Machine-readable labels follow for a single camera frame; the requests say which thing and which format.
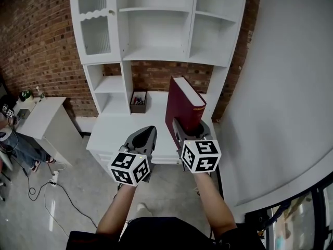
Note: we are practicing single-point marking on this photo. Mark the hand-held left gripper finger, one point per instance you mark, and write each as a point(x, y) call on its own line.
point(129, 140)
point(154, 144)

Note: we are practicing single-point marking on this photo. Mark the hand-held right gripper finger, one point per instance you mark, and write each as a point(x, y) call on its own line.
point(207, 131)
point(179, 131)

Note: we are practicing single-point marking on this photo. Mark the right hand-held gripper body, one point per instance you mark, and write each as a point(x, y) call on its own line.
point(203, 156)

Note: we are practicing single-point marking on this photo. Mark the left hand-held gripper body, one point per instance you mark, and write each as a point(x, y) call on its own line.
point(127, 169)

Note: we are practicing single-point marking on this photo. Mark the dark red hardcover book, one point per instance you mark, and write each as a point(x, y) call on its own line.
point(182, 105)

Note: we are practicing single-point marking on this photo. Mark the person's right forearm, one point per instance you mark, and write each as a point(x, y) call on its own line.
point(213, 204)

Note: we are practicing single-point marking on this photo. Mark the person's left forearm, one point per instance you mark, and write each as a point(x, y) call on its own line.
point(115, 210)

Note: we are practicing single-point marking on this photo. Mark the white shelf cabinet with desk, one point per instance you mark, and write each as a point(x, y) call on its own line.
point(112, 129)

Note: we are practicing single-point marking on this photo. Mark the brown pen holder box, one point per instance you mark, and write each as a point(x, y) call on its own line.
point(138, 109)

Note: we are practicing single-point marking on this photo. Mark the person's white shoe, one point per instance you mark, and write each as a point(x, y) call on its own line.
point(141, 206)

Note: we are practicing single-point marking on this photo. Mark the bunch of coloured pens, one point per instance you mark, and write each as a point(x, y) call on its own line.
point(138, 100)

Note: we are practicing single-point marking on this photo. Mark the person's black clothing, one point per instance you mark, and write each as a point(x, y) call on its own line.
point(161, 233)

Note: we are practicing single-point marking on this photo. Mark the white power strip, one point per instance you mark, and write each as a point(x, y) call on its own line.
point(55, 176)

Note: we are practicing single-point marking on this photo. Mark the black bag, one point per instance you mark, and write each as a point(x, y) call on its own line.
point(253, 219)

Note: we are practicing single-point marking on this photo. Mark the white side table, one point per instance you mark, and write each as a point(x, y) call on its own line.
point(44, 116)

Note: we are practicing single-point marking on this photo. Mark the small clear bottle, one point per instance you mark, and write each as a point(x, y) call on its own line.
point(40, 94)

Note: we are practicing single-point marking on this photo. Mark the white ribbed glass cabinet door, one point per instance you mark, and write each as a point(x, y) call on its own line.
point(115, 35)

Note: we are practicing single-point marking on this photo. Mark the grey metal box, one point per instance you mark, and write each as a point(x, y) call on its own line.
point(24, 114)

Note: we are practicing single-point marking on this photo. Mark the green potted plant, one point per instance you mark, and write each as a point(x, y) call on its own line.
point(26, 94)

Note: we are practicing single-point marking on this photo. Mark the black framed glass door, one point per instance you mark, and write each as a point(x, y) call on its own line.
point(294, 225)

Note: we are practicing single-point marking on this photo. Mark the brass door knob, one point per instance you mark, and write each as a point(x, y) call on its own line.
point(112, 12)

